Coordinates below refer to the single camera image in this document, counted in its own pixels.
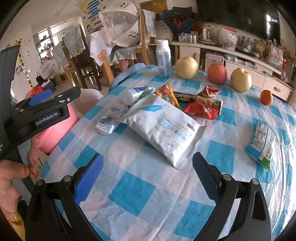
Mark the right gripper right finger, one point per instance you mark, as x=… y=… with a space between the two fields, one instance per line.
x=252 y=221

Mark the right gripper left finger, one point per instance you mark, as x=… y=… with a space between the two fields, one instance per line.
x=54 y=211

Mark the white green snack wrapper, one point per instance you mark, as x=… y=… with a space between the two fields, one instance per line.
x=262 y=145

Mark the white wet wipes pack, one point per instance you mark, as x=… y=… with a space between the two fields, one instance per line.
x=168 y=129

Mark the coffeemix sachet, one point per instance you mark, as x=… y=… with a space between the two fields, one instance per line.
x=210 y=102

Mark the yellow red snack packet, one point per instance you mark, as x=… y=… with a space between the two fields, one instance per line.
x=165 y=92

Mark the person's left hand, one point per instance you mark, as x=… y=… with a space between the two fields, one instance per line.
x=12 y=174

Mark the pink plastic bin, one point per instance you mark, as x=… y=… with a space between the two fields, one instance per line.
x=49 y=137

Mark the pink upholstered stool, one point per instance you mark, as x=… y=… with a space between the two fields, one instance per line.
x=87 y=99

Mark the white blue plastic wrapper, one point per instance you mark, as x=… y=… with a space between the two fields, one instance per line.
x=112 y=118

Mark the dark wooden chair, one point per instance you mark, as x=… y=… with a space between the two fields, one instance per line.
x=77 y=53

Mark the crushed white blue bottle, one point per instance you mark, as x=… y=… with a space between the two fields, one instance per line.
x=130 y=95

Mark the red snack wrapper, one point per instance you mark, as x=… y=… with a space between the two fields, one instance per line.
x=201 y=110

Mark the orange tangerine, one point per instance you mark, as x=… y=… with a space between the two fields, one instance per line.
x=266 y=97

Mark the blue white checkered tablecloth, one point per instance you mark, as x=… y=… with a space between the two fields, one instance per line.
x=143 y=194

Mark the small red candy wrapper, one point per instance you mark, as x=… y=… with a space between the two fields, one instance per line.
x=209 y=91

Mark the yellow pear right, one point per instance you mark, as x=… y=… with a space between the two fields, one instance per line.
x=241 y=80

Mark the yellow pear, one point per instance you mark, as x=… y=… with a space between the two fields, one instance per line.
x=186 y=67
x=241 y=80

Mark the white tv cabinet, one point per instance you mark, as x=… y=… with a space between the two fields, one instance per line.
x=261 y=73

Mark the red apple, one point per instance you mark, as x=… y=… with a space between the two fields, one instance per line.
x=217 y=74

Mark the white milk bottle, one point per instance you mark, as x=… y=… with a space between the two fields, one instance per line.
x=163 y=54

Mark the yellow pear left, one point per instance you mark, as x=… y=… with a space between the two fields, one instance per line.
x=186 y=67

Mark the black television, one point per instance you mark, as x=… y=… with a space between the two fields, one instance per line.
x=256 y=17

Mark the giraffe height wall sticker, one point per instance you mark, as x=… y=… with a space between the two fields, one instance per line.
x=22 y=64

